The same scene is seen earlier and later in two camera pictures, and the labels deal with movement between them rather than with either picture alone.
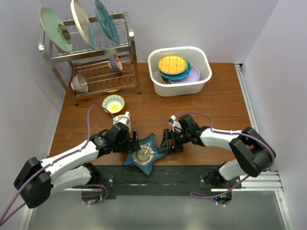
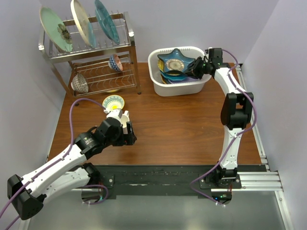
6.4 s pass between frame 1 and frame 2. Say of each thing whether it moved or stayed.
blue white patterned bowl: stayed
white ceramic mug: stayed
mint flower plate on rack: stayed
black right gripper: moved
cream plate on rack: stayed
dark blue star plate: moved
